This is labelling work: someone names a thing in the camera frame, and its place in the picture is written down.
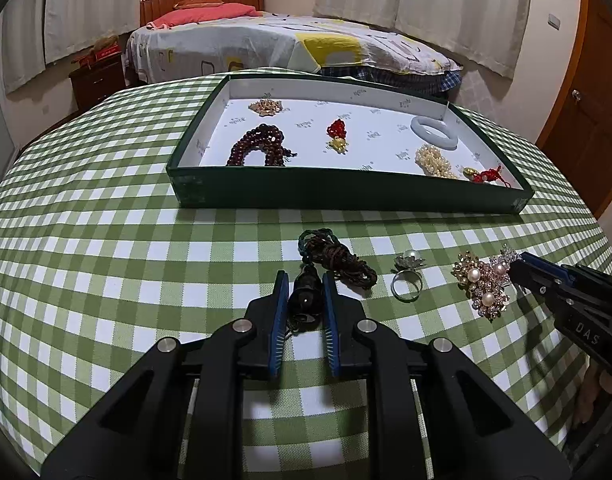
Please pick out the dark green cardboard box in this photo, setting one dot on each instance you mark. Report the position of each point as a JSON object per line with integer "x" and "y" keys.
{"x": 229, "y": 157}

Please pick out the red knot charm in box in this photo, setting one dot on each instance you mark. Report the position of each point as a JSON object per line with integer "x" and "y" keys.
{"x": 490, "y": 175}

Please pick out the right white curtain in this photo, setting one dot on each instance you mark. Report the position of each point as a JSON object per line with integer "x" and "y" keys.
{"x": 486, "y": 32}

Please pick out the white curtain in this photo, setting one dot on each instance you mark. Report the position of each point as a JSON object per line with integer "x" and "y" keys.
{"x": 486, "y": 32}
{"x": 36, "y": 33}

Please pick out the wall switch plate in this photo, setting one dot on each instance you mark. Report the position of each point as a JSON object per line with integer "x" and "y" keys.
{"x": 554, "y": 21}

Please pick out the left white curtain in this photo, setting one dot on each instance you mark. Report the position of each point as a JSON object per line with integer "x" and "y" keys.
{"x": 36, "y": 33}

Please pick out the pearl rhinestone flower brooch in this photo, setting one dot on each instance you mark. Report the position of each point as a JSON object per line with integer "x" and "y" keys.
{"x": 484, "y": 281}

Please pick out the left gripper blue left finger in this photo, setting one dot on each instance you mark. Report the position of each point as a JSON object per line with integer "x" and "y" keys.
{"x": 276, "y": 338}

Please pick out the dark wooden nightstand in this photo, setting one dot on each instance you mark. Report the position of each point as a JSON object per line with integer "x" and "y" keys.
{"x": 92, "y": 84}

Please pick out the gold rhinestone brooch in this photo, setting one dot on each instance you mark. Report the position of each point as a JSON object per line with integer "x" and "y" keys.
{"x": 266, "y": 107}

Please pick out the brown wooden door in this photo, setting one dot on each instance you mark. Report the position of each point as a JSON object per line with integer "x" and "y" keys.
{"x": 577, "y": 136}

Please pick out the red knot gold charm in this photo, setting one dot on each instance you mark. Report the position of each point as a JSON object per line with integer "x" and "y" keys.
{"x": 337, "y": 134}

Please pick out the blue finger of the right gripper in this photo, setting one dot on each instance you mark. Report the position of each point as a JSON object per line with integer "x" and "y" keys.
{"x": 547, "y": 267}
{"x": 527, "y": 277}

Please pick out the orange patterned pillow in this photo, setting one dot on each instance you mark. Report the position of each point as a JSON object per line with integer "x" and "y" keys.
{"x": 197, "y": 4}

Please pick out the pink pillow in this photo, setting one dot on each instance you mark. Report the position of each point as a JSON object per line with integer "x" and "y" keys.
{"x": 202, "y": 14}

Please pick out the green checked tablecloth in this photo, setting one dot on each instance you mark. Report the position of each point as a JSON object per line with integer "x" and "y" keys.
{"x": 98, "y": 261}

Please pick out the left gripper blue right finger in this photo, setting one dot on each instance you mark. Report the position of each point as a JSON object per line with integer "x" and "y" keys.
{"x": 330, "y": 323}

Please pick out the red boxes on nightstand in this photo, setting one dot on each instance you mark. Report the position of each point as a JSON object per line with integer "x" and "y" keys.
{"x": 100, "y": 51}

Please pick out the white jade bangle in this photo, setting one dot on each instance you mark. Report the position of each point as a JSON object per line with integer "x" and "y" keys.
{"x": 435, "y": 132}

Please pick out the person's hand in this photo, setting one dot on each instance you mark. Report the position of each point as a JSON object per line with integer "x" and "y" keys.
{"x": 595, "y": 380}

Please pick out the bed with patterned sheet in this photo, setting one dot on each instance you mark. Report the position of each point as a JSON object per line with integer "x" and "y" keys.
{"x": 324, "y": 46}

